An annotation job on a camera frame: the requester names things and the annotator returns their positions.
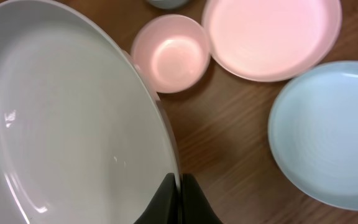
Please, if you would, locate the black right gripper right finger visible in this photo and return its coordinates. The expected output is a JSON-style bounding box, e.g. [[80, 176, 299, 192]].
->
[[181, 174, 223, 224]]

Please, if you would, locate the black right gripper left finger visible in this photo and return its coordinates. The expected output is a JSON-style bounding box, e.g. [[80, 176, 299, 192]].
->
[[134, 173, 178, 224]]

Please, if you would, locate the grey plate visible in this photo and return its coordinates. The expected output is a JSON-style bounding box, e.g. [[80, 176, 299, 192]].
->
[[0, 1, 178, 223]]

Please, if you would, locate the light blue plate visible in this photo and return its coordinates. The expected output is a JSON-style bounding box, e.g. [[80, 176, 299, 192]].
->
[[268, 61, 358, 211]]

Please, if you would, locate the pink bowl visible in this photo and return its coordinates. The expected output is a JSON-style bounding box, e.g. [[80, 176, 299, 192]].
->
[[131, 14, 211, 93]]

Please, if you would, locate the pink plate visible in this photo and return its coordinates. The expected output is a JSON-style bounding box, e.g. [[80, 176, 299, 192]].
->
[[202, 0, 342, 82]]

